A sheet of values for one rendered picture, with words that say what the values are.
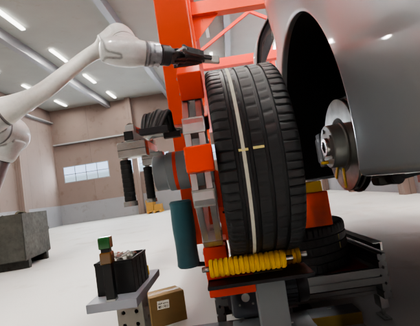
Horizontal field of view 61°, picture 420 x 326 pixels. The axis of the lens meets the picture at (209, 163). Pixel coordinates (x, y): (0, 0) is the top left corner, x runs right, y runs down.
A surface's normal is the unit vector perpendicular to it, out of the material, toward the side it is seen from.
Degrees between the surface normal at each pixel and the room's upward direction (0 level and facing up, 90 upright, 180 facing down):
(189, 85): 125
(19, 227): 90
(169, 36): 90
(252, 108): 68
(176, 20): 90
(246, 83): 51
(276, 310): 90
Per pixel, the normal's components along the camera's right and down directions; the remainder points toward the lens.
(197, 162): -0.03, -0.07
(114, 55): 0.19, 0.58
